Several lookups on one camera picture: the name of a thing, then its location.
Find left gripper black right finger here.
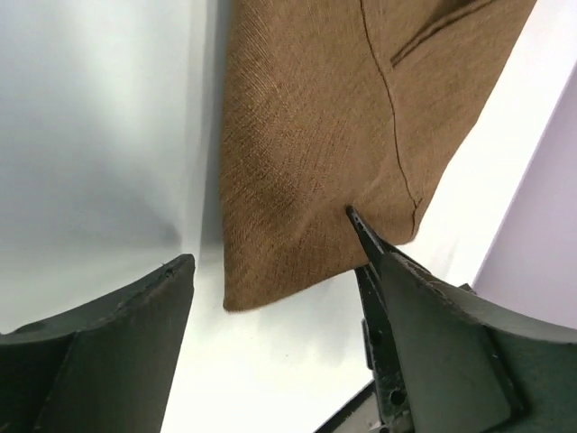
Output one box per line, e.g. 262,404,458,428
346,207,576,432

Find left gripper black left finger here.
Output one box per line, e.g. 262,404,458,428
1,254,196,433

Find brown cloth napkin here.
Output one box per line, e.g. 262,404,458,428
220,1,534,312

